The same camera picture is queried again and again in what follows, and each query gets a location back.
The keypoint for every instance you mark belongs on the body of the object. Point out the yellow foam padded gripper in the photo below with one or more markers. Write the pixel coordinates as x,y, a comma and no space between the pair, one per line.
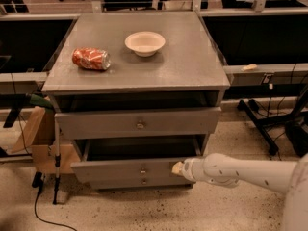
187,169

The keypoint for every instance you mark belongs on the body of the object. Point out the grey drawer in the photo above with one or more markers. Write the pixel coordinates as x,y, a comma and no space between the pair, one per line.
138,123
143,157
140,183

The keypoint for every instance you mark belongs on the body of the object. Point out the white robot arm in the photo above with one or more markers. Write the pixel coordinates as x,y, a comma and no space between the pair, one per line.
287,177

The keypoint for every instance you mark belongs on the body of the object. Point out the grey bottom drawer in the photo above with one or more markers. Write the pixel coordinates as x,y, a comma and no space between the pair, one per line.
140,183

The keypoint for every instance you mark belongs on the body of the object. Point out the grey wooden drawer cabinet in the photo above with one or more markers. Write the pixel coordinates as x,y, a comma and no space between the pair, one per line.
184,74

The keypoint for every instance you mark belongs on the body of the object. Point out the grey top drawer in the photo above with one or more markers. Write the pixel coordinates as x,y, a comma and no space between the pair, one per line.
138,123

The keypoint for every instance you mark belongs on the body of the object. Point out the silver black tripod leg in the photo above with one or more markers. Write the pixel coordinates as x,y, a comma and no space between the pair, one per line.
57,162

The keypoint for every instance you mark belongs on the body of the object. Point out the black stand base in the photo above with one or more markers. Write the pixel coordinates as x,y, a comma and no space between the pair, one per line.
295,124

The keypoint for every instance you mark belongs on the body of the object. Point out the small foam scrap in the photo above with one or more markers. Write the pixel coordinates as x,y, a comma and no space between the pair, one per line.
249,67

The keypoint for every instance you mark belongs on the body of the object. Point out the white paper bowl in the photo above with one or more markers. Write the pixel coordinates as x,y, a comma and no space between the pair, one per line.
145,44

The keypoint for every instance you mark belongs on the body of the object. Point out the cardboard box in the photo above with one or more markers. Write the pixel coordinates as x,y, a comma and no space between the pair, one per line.
38,137

